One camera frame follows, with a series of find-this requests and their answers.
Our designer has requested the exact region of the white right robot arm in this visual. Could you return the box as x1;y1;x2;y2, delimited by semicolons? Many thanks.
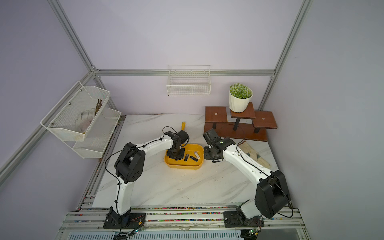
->
203;129;291;219

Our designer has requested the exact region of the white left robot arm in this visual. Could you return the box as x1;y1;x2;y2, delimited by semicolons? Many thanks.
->
113;130;190;216

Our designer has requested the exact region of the yellow storage box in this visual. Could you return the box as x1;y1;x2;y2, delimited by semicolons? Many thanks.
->
165;144;204;170

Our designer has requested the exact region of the beige work glove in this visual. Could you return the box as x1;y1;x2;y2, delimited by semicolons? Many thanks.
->
239;141;271;169

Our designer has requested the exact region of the brown wooden tiered stand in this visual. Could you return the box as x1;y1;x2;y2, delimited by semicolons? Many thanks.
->
204;102;278;142

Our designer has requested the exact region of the white pot green plant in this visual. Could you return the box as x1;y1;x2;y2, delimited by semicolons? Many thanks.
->
229;83;254;113

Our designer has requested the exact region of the white wire wall basket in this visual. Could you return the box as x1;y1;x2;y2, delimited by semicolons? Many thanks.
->
167;65;212;97

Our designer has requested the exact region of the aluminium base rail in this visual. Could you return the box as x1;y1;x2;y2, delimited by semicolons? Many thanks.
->
55;196;312;240

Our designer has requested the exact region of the white mesh wall shelf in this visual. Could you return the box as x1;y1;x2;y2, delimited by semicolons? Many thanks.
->
41;82;122;159

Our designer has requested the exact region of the aluminium frame profile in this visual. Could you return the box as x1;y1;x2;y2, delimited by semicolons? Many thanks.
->
1;1;313;190

